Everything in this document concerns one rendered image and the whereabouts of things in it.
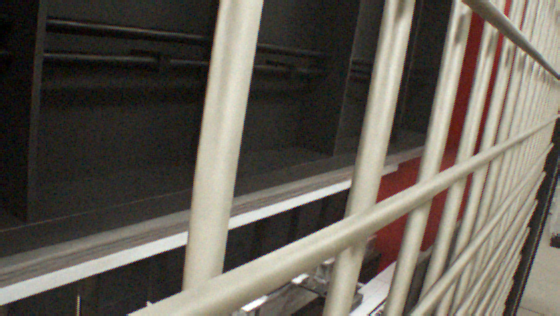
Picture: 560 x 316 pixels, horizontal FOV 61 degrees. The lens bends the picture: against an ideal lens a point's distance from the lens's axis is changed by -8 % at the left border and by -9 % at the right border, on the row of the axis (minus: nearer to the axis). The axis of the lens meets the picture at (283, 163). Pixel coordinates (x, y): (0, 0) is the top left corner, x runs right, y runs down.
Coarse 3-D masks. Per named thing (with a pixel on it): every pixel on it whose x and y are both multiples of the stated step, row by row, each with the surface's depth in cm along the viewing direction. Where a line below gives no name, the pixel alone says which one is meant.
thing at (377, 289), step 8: (392, 264) 208; (384, 272) 199; (392, 272) 200; (376, 280) 190; (384, 280) 191; (368, 288) 183; (376, 288) 183; (384, 288) 184; (368, 296) 176; (376, 296) 177; (384, 296) 178; (368, 304) 170; (376, 304) 171; (352, 312) 163; (360, 312) 164; (368, 312) 165; (376, 312) 166
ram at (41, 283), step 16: (320, 192) 175; (272, 208) 151; (288, 208) 159; (240, 224) 138; (160, 240) 112; (176, 240) 117; (112, 256) 101; (128, 256) 105; (144, 256) 109; (64, 272) 91; (80, 272) 94; (96, 272) 98; (16, 288) 83; (32, 288) 85; (48, 288) 89; (0, 304) 81
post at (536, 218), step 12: (552, 156) 40; (552, 168) 40; (552, 180) 40; (540, 192) 41; (540, 204) 41; (540, 216) 41; (528, 240) 42; (528, 252) 42; (516, 276) 42; (516, 288) 43; (504, 312) 43
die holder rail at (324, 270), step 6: (372, 234) 244; (372, 240) 241; (366, 246) 238; (372, 246) 244; (366, 252) 239; (372, 252) 246; (324, 264) 204; (330, 264) 204; (318, 270) 208; (324, 270) 206; (330, 270) 207; (318, 276) 208; (324, 276) 207; (330, 276) 208; (324, 282) 205
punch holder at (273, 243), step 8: (272, 216) 152; (280, 216) 156; (288, 216) 160; (256, 224) 151; (264, 224) 150; (272, 224) 153; (280, 224) 157; (288, 224) 162; (256, 232) 151; (264, 232) 150; (272, 232) 154; (280, 232) 159; (256, 240) 152; (264, 240) 152; (272, 240) 156; (280, 240) 160; (256, 248) 153; (264, 248) 153; (272, 248) 157; (280, 248) 161; (256, 256) 153
